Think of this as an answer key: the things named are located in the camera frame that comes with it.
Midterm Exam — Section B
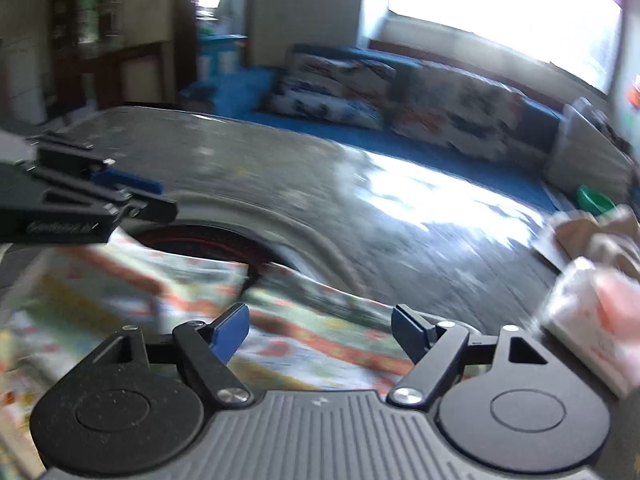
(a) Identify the pink tissue pack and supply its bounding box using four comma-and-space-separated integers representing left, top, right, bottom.
541, 256, 640, 402

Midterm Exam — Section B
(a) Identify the butterfly print cushion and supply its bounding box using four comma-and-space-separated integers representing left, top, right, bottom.
289, 51, 397, 97
391, 66, 527, 162
264, 91, 387, 132

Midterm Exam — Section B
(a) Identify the beige cloth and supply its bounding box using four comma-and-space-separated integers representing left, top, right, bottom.
554, 204, 640, 283

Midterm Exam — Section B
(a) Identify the dark wooden cabinet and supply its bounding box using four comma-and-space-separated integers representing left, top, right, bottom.
46, 0, 175, 112

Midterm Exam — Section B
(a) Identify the blue sofa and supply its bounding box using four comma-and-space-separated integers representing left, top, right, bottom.
177, 44, 568, 213

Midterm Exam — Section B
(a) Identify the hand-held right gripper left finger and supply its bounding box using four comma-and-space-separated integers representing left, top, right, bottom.
97, 303, 251, 407

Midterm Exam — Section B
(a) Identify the green bowl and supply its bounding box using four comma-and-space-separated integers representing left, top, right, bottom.
576, 185, 617, 217

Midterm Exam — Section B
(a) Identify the colourful printed garment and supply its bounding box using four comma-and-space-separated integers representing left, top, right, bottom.
0, 232, 418, 461

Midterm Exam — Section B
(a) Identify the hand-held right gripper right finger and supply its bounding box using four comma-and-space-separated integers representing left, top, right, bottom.
390, 304, 551, 407

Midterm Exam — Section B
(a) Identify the bright window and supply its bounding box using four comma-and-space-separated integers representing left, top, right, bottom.
386, 0, 625, 95

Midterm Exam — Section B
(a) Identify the round metal basin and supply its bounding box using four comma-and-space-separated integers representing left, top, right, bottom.
135, 226, 263, 281

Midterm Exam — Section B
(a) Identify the dark wooden door frame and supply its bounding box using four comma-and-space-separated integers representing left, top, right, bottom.
167, 0, 253, 98

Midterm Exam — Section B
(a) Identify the blue and white cabinet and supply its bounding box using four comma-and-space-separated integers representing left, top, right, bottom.
196, 34, 249, 82

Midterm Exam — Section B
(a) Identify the grey cushion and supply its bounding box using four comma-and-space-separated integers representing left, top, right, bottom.
546, 99, 635, 203

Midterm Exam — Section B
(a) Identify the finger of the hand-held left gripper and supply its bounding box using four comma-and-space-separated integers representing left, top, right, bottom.
0, 187, 179, 247
17, 131, 164, 202

